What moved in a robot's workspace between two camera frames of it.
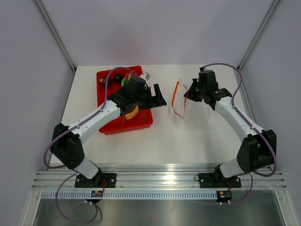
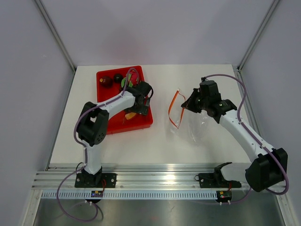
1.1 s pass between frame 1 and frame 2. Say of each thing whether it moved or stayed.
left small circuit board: stayed
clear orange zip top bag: moved
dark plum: stayed
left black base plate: stayed
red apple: stayed
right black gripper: moved
